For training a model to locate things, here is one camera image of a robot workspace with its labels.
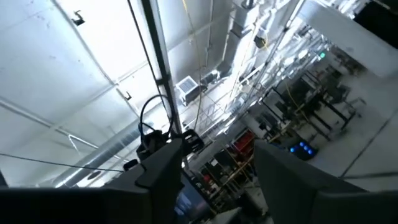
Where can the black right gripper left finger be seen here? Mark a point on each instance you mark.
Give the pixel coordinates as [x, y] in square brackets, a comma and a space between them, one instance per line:
[164, 174]

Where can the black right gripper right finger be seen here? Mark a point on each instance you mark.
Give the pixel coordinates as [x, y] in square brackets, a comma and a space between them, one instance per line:
[295, 193]

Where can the monitor with blue screen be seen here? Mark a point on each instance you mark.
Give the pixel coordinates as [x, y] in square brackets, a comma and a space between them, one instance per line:
[189, 199]

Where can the black device with blue lights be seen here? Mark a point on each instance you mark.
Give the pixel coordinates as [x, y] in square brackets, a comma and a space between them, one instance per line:
[303, 149]

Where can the red cabinet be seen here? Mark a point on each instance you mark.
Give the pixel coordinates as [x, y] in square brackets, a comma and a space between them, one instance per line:
[244, 141]

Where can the white ceiling vent unit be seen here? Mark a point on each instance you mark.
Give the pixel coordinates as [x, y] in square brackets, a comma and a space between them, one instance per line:
[188, 87]

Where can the green exit sign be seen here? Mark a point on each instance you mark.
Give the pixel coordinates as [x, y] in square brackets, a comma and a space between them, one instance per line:
[322, 55]

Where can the white square pillar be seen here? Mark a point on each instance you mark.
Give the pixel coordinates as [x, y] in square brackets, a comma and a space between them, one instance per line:
[348, 37]

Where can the black overhead camera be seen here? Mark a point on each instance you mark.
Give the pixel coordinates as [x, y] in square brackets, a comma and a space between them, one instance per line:
[154, 143]

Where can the black mounting bracket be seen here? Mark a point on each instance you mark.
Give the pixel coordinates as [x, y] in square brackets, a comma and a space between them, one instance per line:
[192, 141]

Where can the silver ventilation duct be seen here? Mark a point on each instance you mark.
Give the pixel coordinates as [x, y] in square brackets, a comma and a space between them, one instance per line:
[102, 155]

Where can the black overhead camera gantry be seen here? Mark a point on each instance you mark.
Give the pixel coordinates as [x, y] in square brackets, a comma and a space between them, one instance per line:
[161, 62]

